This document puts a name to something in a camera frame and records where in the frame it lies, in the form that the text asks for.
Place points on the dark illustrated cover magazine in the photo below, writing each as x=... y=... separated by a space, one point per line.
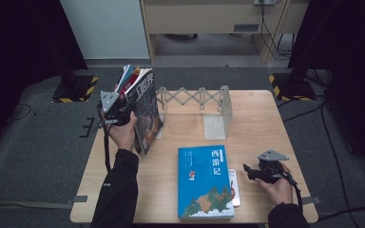
x=147 y=114

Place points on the white caterpillar picture book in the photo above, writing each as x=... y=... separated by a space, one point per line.
x=234 y=190

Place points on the white cabinet panel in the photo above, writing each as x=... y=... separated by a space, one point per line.
x=104 y=28

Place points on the white power strip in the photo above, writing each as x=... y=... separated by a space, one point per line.
x=264 y=2

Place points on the person's right hand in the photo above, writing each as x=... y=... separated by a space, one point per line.
x=278 y=190

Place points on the black curtain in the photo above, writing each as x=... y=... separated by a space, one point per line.
x=348 y=63
x=22 y=57

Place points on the light wooden desk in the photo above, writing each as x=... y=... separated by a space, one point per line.
x=202 y=19

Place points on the person's left hand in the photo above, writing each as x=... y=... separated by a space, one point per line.
x=123 y=133

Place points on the grey expandable bookend rack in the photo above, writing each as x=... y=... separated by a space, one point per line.
x=209 y=107

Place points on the grey tape strip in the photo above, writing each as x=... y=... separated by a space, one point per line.
x=77 y=199
x=312 y=200

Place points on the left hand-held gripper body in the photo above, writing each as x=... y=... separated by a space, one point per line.
x=114 y=109

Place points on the black yellow striped stand base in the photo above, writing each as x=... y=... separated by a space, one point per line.
x=76 y=90
x=293 y=88

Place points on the blue book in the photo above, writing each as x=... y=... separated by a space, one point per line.
x=204 y=180

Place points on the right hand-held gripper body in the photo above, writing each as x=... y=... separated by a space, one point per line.
x=271 y=169

